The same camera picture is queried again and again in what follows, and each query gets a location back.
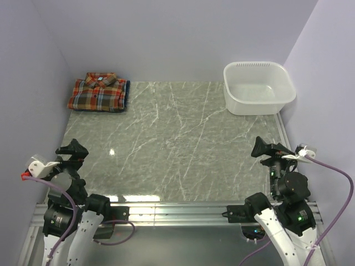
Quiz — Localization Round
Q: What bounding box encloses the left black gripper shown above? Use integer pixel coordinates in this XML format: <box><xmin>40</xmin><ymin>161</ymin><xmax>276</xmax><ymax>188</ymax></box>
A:
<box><xmin>35</xmin><ymin>139</ymin><xmax>88</xmax><ymax>199</ymax></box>

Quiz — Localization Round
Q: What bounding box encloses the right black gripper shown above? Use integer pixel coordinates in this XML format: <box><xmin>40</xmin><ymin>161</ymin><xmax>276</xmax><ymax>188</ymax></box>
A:
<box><xmin>251</xmin><ymin>135</ymin><xmax>302</xmax><ymax>197</ymax></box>

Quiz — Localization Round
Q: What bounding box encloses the red brown plaid shirt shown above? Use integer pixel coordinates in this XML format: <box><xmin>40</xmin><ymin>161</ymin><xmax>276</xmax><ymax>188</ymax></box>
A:
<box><xmin>67</xmin><ymin>72</ymin><xmax>131</xmax><ymax>113</ymax></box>

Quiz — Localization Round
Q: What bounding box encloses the blue plaid shirt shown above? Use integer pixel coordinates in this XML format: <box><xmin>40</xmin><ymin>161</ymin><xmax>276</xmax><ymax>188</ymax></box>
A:
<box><xmin>67</xmin><ymin>79</ymin><xmax>130</xmax><ymax>113</ymax></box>

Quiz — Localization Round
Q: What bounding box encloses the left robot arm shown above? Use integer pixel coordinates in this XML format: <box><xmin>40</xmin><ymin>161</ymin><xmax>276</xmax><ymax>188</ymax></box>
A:
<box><xmin>42</xmin><ymin>139</ymin><xmax>112</xmax><ymax>265</ymax></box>

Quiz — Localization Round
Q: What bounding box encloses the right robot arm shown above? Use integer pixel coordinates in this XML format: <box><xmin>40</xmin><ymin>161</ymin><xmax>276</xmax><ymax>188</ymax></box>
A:
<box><xmin>244</xmin><ymin>136</ymin><xmax>317</xmax><ymax>265</ymax></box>

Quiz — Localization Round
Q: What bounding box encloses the white plastic basin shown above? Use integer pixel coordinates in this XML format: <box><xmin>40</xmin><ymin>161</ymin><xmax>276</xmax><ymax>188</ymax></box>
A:
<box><xmin>223</xmin><ymin>62</ymin><xmax>296</xmax><ymax>116</ymax></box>

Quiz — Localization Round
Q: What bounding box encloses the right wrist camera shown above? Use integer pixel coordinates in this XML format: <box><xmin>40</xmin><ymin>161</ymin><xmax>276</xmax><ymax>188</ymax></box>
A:
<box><xmin>281</xmin><ymin>144</ymin><xmax>317</xmax><ymax>163</ymax></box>

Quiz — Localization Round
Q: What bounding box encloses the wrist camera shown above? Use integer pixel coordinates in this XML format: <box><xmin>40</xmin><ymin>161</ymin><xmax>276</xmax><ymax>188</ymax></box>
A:
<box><xmin>281</xmin><ymin>144</ymin><xmax>317</xmax><ymax>163</ymax></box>
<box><xmin>21</xmin><ymin>155</ymin><xmax>60</xmax><ymax>180</ymax></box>

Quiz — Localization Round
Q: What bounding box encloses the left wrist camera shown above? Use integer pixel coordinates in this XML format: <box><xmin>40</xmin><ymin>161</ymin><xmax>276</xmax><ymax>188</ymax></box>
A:
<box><xmin>21</xmin><ymin>155</ymin><xmax>60</xmax><ymax>180</ymax></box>

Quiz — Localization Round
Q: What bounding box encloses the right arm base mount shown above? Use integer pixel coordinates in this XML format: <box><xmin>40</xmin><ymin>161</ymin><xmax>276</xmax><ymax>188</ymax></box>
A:
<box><xmin>221</xmin><ymin>204</ymin><xmax>250</xmax><ymax>223</ymax></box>

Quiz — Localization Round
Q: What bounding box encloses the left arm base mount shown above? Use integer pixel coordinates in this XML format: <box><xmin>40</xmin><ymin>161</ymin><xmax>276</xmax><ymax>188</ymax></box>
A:
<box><xmin>106</xmin><ymin>206</ymin><xmax>130</xmax><ymax>221</ymax></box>

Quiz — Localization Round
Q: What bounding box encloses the black box under rail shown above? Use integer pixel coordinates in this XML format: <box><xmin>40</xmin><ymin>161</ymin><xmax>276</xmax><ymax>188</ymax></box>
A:
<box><xmin>93</xmin><ymin>223</ymin><xmax>115</xmax><ymax>239</ymax></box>

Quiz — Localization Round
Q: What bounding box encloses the aluminium rail frame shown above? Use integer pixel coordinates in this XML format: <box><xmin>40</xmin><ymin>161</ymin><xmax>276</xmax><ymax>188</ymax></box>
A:
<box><xmin>18</xmin><ymin>114</ymin><xmax>327</xmax><ymax>265</ymax></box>

